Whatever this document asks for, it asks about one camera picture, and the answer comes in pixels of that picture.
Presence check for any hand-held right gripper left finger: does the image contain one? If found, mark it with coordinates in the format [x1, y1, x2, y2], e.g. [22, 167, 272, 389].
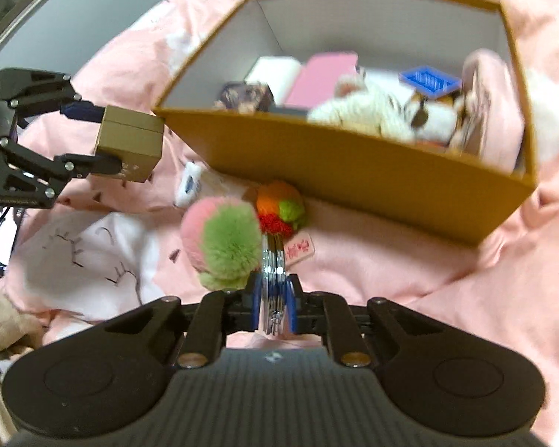
[91, 272, 266, 370]

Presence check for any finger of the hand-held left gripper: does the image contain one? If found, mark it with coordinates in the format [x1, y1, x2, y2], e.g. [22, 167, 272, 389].
[0, 68, 106, 124]
[0, 136, 123, 209]

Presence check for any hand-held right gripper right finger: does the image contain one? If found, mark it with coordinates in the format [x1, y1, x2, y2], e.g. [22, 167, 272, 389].
[283, 273, 452, 370]

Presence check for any silver key ring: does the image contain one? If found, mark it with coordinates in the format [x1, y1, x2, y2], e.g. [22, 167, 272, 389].
[261, 235, 290, 336]

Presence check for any pink charm tag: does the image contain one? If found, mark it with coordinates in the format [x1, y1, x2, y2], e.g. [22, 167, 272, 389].
[283, 235, 315, 261]

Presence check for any gold box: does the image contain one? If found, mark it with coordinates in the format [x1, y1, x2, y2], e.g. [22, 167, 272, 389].
[93, 105, 165, 183]

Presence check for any pink green fuzzy pom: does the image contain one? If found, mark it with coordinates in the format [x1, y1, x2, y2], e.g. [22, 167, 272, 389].
[181, 196, 264, 290]

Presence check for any orange crocheted fruit keychain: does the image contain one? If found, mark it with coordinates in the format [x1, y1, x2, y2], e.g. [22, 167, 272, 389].
[255, 181, 307, 236]

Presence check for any white lotion tube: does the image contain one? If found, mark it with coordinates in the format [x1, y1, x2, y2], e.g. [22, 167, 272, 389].
[173, 161, 203, 208]

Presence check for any orange cardboard box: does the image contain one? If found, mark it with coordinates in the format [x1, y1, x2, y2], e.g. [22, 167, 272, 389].
[153, 0, 537, 247]

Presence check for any dark patterned box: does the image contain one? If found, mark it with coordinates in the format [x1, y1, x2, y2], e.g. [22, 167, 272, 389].
[213, 81, 275, 113]

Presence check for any dark grey box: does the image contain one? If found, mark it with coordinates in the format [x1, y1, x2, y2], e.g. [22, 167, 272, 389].
[268, 105, 310, 119]

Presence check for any white glasses case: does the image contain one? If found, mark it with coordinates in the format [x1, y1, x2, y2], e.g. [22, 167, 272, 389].
[244, 55, 303, 98]

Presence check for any white crocheted bunny plush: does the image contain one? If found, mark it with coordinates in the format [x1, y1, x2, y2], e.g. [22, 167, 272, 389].
[307, 72, 420, 143]

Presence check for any pink notebook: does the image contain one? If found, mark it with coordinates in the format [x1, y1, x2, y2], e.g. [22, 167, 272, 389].
[284, 52, 359, 109]

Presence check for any tiger plush toy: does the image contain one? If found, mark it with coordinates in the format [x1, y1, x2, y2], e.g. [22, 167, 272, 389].
[401, 91, 471, 147]

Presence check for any blue hang tag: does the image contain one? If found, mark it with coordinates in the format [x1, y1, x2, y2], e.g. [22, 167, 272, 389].
[399, 65, 463, 99]

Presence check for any pink padded pouch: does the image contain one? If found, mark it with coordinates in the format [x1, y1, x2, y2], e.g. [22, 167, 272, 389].
[449, 49, 527, 171]

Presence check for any beige fluffy cloth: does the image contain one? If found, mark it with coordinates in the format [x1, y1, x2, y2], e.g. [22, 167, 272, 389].
[0, 272, 45, 361]

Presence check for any pink printed blanket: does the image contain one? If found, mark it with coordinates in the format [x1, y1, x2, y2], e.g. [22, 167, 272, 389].
[0, 0, 559, 447]

